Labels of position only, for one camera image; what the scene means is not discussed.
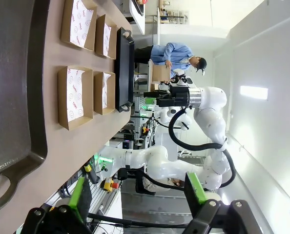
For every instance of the yellow red emergency stop button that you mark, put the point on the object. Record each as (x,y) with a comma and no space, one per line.
(110,185)

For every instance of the brown cardboard donut box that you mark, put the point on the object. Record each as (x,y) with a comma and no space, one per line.
(65,29)
(62,102)
(99,36)
(97,95)

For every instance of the aluminium base frame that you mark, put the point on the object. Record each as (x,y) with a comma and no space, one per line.
(98,197)

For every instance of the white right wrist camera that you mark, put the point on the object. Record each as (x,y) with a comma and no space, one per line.
(184,78)

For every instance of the white smiley paper liner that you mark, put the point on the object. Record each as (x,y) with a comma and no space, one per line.
(80,24)
(74,97)
(105,92)
(106,39)

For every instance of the white table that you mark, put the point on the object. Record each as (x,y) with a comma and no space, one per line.
(138,24)

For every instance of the dark blue serving tray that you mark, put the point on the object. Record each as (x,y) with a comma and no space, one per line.
(138,8)

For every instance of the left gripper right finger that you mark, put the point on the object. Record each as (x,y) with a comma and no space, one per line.
(220,219)

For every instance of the black yellow handheld device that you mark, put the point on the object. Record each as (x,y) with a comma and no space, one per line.
(92,174)

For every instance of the large brown serving tray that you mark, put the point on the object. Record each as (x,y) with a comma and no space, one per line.
(8,97)

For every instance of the bright ceiling light panel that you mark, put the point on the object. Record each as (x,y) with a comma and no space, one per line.
(254,92)

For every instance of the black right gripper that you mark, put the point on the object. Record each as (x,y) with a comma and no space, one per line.
(180,96)

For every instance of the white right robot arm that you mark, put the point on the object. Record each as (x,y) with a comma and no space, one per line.
(213,97)

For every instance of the plain cardboard carton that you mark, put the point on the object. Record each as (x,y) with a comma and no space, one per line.
(160,73)

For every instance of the person in blue shirt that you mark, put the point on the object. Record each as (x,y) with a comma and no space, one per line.
(174,53)

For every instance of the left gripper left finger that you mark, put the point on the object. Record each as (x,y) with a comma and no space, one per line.
(62,219)

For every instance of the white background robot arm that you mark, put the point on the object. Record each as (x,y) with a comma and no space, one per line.
(171,114)

